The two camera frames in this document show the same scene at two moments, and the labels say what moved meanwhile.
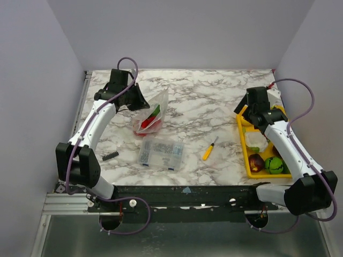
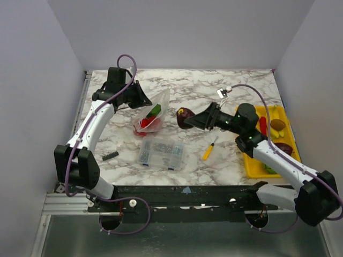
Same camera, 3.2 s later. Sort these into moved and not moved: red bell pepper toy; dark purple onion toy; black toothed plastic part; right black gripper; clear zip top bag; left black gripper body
Moved: right black gripper; dark purple onion toy
Not moved: red bell pepper toy; black toothed plastic part; clear zip top bag; left black gripper body
